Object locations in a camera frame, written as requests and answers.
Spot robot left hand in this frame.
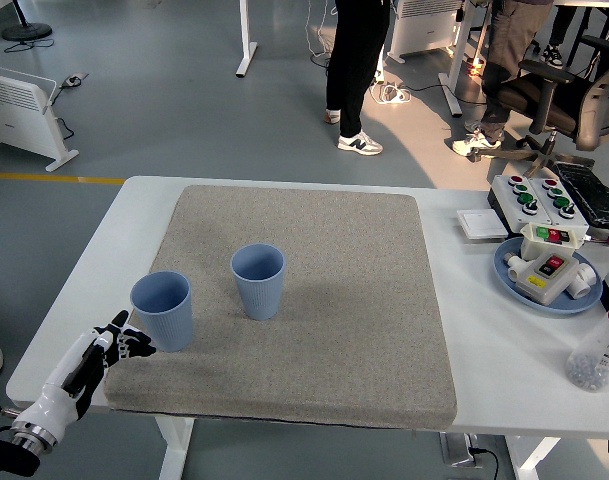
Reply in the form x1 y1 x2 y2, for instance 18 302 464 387
14 310 157 446

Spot blue ribbed plastic cup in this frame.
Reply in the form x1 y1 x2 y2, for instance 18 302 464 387
130 270 194 354
230 243 287 322

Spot white push-button control box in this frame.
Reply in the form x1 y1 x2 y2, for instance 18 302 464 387
486 174 555 236
527 176 591 227

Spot white table leg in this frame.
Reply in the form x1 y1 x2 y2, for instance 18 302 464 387
506 435 563 480
153 414 196 480

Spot grey-brown fabric mat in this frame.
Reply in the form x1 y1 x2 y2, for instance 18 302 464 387
103 184 459 431

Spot white panel heater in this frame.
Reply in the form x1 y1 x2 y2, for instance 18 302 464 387
0 63 80 173
386 0 465 64

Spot floor power plug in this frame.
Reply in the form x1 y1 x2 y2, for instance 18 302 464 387
58 72 90 91

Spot black fan stand base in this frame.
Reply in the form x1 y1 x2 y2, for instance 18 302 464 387
1 0 54 42

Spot white desk leg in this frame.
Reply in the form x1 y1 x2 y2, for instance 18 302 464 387
235 0 259 78
437 0 478 119

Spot grey under-table control box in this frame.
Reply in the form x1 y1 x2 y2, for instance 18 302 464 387
439 432 485 469

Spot person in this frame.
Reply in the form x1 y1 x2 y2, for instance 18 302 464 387
452 0 555 159
539 7 590 70
325 0 391 156

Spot blue round plate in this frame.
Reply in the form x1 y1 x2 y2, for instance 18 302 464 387
493 236 604 315

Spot white pipe fitting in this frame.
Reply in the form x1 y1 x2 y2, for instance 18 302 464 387
567 261 600 300
503 252 528 281

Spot clear bottle with red cap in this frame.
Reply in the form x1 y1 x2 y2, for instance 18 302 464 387
564 299 609 393

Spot black wrapped keyboard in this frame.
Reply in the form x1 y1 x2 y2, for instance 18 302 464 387
553 160 609 232

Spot black office chair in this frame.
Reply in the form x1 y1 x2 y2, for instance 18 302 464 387
493 34 609 179

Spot black under-table cable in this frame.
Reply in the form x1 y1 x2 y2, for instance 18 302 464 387
471 447 500 480

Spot white floor cable bundle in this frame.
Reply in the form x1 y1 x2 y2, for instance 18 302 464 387
368 79 411 106

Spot white wall switch plate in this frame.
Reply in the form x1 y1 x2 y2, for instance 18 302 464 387
456 208 509 241

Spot white green-red switch box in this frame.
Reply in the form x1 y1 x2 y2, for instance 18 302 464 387
519 222 590 261

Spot grey red-button switch box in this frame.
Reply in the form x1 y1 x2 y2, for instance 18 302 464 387
514 251 581 306

